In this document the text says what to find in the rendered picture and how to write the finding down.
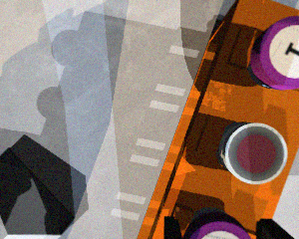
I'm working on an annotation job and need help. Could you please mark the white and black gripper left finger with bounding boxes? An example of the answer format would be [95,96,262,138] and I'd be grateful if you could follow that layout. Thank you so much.
[163,216,182,239]

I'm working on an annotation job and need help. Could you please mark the grey button housing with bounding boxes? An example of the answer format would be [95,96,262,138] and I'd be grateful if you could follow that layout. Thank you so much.
[0,148,75,239]

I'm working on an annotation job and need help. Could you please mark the orange tube rack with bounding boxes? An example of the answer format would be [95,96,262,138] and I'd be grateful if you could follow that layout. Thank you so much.
[137,0,299,239]

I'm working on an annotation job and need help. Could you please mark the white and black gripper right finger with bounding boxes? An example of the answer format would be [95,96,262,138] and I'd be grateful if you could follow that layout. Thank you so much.
[256,218,294,239]

